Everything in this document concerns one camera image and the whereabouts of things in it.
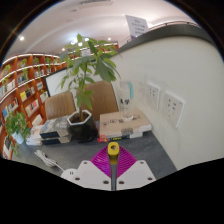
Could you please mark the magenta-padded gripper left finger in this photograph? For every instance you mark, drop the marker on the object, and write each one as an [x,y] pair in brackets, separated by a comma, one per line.
[95,175]

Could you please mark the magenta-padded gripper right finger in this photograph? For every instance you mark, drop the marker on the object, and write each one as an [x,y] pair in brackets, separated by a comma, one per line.
[135,175]

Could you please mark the tall plant in black pot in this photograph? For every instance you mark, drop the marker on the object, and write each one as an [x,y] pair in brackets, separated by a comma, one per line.
[81,128]

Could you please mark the large beige book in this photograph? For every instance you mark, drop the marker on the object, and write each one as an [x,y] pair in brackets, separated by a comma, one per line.
[125,124]

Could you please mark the tan upholstered chair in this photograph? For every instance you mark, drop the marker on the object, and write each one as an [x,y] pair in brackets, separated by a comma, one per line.
[60,105]
[105,100]

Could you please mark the leafy plant in white pot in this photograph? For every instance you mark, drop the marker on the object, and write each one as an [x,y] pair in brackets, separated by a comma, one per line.
[18,128]

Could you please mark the orange bookshelf unit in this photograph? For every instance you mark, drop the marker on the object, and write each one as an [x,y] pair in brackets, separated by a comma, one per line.
[23,86]

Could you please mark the small white framed notice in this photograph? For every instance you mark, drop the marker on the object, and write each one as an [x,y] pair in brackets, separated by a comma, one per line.
[86,52]

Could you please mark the white hanging sign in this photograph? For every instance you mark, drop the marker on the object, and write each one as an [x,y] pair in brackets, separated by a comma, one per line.
[136,26]

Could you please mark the white wall socket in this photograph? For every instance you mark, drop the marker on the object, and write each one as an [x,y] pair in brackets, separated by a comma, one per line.
[153,96]
[173,109]

